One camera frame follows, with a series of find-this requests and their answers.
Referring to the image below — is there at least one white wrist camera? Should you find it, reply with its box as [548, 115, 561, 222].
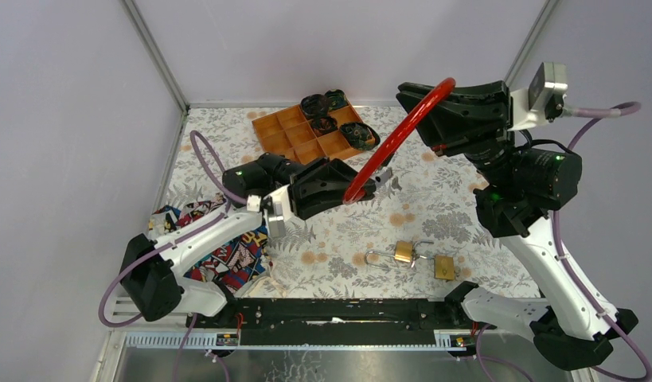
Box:
[509, 62, 568, 131]
[246, 186, 295, 239]

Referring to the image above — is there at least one red cable lock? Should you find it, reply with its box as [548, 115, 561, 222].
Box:
[342, 77, 456, 205]

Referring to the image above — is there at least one colourful comic print cloth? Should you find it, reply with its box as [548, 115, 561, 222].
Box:
[147, 193, 268, 293]

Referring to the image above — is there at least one dark green rolled sock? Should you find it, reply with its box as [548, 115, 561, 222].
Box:
[324, 89, 349, 111]

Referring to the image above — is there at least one brass padlock with long shackle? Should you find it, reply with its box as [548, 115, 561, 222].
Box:
[363, 240, 434, 271]

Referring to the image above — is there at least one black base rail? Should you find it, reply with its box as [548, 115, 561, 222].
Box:
[185, 298, 483, 346]

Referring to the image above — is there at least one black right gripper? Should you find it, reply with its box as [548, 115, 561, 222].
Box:
[397, 78, 520, 189]

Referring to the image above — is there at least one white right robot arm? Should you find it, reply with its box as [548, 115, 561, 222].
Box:
[416, 80, 638, 371]

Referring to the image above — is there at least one orange compartment tray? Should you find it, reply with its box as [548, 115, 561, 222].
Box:
[252, 99, 364, 164]

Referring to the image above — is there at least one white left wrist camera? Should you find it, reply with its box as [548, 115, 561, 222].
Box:
[246, 186, 295, 239]

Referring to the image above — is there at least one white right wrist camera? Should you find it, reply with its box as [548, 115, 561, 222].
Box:
[509, 62, 568, 131]

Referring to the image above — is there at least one dark rolled sock right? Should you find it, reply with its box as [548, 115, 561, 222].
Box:
[339, 122, 381, 151]

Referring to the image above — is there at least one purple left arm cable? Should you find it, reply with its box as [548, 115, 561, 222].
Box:
[97, 130, 253, 382]

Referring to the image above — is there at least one dark rolled sock middle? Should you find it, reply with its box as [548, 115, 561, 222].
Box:
[310, 115, 338, 136]

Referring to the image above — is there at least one brass padlock right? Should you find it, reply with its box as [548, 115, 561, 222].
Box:
[420, 255, 456, 281]

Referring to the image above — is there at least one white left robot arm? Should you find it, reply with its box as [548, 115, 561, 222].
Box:
[119, 153, 358, 327]

